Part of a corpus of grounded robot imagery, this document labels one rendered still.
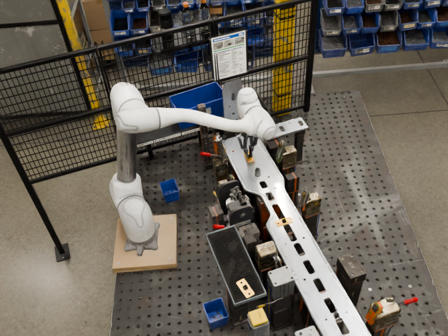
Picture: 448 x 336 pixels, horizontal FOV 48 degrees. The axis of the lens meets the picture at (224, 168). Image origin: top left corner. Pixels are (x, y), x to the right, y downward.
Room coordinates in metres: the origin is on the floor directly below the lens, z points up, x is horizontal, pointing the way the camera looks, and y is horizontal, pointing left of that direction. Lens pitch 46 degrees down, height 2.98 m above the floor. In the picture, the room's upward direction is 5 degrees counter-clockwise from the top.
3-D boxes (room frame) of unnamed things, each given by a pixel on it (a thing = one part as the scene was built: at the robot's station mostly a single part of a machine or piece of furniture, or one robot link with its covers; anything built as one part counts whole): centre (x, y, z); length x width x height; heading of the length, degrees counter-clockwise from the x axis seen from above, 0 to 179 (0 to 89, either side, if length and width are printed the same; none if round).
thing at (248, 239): (1.34, -0.09, 0.90); 0.05 x 0.05 x 0.40; 16
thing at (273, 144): (2.07, -0.30, 0.84); 0.11 x 0.10 x 0.28; 106
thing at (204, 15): (2.56, 0.04, 1.53); 0.06 x 0.06 x 0.20
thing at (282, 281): (1.13, -0.20, 0.90); 0.13 x 0.10 x 0.41; 106
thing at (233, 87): (2.20, -0.08, 1.17); 0.12 x 0.01 x 0.34; 106
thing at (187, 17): (2.53, 0.13, 1.53); 0.06 x 0.06 x 0.20
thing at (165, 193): (1.98, 0.33, 0.74); 0.11 x 0.10 x 0.09; 16
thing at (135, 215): (1.68, 0.48, 0.91); 0.18 x 0.16 x 0.22; 21
